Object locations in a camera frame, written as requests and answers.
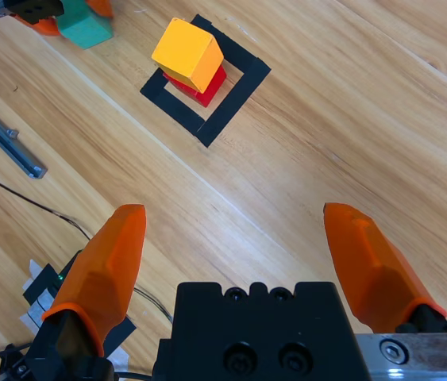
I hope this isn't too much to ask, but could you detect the black tape square outline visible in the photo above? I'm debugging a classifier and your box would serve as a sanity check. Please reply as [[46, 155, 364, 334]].
[[139, 13, 272, 148]]

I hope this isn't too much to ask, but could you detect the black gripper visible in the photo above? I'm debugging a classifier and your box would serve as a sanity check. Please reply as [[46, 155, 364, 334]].
[[0, 0, 115, 37]]

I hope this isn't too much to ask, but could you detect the red cube block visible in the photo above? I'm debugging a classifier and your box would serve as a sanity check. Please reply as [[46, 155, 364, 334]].
[[162, 65, 228, 108]]

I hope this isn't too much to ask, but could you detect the black tape patch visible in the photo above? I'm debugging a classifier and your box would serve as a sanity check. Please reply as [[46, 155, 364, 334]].
[[22, 250, 137, 358]]

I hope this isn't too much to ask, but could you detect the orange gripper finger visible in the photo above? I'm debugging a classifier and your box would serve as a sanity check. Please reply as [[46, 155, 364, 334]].
[[20, 204, 147, 381], [323, 202, 447, 335]]

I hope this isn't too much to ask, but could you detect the green cube block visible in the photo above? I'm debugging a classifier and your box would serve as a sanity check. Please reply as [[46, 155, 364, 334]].
[[56, 0, 114, 51]]

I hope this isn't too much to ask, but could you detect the white tape strip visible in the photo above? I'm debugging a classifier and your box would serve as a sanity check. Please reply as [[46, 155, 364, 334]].
[[18, 260, 64, 338]]

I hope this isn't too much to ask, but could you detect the thin black table wire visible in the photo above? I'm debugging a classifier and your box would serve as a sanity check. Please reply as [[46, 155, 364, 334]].
[[0, 170, 175, 323]]

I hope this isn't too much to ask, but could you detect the aluminium profile rail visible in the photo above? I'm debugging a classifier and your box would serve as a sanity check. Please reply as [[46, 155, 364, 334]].
[[0, 89, 48, 180]]

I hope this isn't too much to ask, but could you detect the yellow cube block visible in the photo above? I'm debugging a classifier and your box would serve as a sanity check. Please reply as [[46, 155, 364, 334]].
[[151, 17, 225, 93]]

